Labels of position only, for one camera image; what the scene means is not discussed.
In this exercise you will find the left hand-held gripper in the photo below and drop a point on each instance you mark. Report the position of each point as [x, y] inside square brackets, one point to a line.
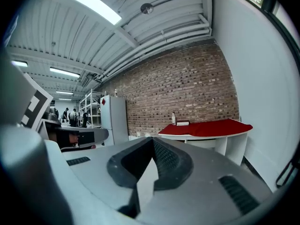
[35, 102]

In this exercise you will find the round ceiling detector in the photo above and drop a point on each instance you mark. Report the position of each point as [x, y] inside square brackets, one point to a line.
[147, 8]

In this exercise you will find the large ceiling light panel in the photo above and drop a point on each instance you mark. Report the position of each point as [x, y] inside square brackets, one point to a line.
[93, 3]

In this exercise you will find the white ceiling pipe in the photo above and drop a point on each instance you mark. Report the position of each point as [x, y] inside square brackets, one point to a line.
[164, 37]

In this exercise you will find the red diamond sticker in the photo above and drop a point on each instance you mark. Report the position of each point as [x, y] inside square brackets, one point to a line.
[103, 102]

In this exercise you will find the white table with red top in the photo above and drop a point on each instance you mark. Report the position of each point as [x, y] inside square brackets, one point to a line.
[236, 146]

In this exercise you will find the fluorescent tube light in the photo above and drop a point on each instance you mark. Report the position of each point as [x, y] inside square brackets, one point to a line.
[64, 72]
[64, 92]
[19, 63]

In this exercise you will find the red table cloth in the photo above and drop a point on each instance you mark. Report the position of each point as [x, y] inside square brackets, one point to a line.
[211, 126]

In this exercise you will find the clear plastic bottle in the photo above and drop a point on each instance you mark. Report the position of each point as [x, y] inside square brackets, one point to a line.
[173, 119]

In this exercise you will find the white shelf rack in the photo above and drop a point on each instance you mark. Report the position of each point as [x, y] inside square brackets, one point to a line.
[90, 109]

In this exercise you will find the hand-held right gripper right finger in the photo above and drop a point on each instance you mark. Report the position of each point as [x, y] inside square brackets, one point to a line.
[173, 165]

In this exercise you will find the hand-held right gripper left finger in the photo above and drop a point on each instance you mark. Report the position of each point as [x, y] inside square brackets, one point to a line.
[131, 163]

